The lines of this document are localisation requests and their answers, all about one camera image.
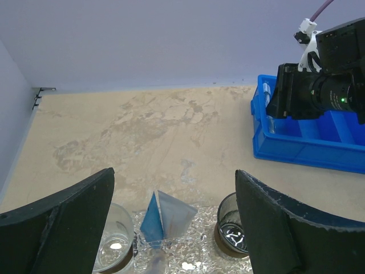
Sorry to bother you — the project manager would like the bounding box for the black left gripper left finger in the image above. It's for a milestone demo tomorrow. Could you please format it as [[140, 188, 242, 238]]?
[[1, 168, 115, 273]]

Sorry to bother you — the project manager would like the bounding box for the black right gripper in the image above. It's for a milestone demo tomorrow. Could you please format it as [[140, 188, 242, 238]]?
[[267, 18, 364, 124]]

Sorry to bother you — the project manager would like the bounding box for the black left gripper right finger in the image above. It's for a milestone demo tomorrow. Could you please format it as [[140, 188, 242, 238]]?
[[235, 170, 364, 273]]

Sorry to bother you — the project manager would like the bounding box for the blue toothbrush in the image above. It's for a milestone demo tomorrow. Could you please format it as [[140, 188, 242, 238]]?
[[262, 82, 275, 134]]

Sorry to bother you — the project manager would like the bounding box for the glass cup with brown band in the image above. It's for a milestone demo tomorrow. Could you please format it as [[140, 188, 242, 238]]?
[[92, 203, 135, 273]]

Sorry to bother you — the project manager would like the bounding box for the white toothpaste tube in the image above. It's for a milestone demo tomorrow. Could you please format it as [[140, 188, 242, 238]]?
[[158, 190, 198, 239]]

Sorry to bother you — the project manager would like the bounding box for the light blue toothpaste tube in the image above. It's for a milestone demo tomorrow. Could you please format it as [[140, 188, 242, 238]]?
[[140, 193, 164, 249]]

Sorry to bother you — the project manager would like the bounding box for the clear textured glass tray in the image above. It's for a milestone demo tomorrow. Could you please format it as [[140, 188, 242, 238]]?
[[128, 205, 253, 273]]

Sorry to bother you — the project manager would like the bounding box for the blue plastic divided bin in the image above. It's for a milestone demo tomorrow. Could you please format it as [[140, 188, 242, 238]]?
[[250, 75, 364, 174]]

